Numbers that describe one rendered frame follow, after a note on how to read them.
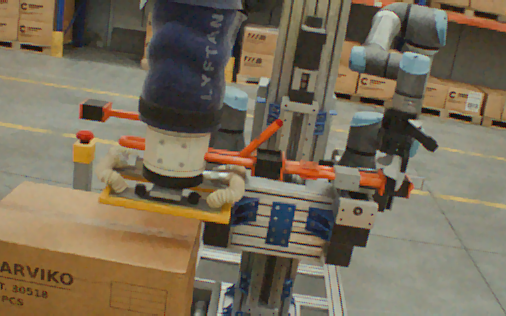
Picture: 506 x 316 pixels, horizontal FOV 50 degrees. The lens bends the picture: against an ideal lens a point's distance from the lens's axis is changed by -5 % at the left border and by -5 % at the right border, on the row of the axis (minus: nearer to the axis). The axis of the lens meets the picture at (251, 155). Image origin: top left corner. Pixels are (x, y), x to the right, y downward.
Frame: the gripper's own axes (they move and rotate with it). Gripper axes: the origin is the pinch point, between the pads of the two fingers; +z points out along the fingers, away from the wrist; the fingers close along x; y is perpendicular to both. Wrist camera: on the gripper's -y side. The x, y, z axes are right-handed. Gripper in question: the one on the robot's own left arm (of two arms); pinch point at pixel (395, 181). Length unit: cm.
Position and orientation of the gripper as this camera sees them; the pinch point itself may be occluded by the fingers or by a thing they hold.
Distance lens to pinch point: 160.5
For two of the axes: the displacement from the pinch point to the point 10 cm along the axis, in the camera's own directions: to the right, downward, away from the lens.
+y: -9.9, -1.6, -0.1
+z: -1.5, 9.4, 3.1
